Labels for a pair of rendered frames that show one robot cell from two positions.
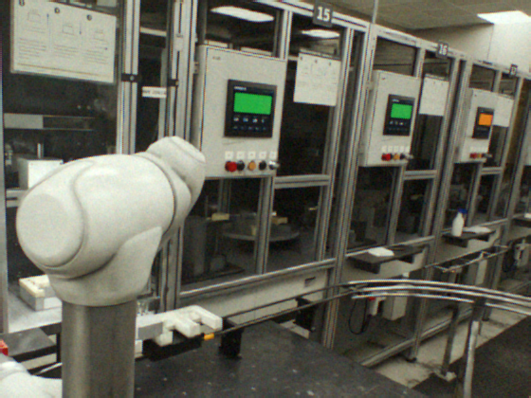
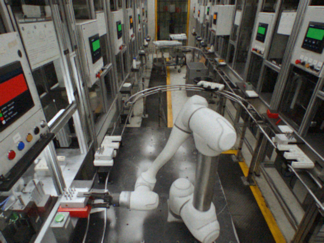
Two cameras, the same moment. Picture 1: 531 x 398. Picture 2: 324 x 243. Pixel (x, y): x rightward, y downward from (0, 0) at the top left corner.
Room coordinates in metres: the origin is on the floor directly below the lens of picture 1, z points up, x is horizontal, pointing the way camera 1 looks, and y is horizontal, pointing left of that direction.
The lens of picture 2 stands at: (0.25, 0.88, 1.94)
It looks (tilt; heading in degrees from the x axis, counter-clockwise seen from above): 29 degrees down; 312
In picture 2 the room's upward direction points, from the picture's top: straight up
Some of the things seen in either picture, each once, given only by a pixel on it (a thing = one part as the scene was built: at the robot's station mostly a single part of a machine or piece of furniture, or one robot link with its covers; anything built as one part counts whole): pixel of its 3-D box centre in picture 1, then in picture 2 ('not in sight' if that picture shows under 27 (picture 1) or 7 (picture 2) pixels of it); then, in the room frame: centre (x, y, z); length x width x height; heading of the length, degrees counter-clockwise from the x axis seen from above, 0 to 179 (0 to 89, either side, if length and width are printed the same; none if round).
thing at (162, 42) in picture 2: not in sight; (167, 56); (4.59, -4.28, 0.48); 0.88 x 0.56 x 0.96; 59
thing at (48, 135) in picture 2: not in sight; (29, 155); (1.15, 0.72, 1.37); 0.36 x 0.04 x 0.04; 131
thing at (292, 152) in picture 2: not in sight; (290, 154); (0.40, -0.87, 0.84); 0.37 x 0.14 x 0.10; 131
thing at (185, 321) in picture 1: (168, 334); (109, 151); (1.53, 0.11, 0.84); 0.36 x 0.14 x 0.10; 131
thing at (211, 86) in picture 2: not in sight; (210, 87); (1.70, -1.85, 0.84); 0.37 x 0.14 x 0.10; 9
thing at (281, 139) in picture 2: not in sight; (285, 137); (0.47, -0.96, 0.92); 0.13 x 0.10 x 0.09; 41
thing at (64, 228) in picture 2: not in sight; (60, 226); (1.07, 0.72, 0.97); 0.08 x 0.08 x 0.12; 41
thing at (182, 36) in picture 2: not in sight; (178, 48); (5.11, -5.51, 0.48); 0.84 x 0.58 x 0.97; 139
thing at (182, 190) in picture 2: not in sight; (182, 195); (0.79, 0.07, 0.85); 0.18 x 0.16 x 0.22; 158
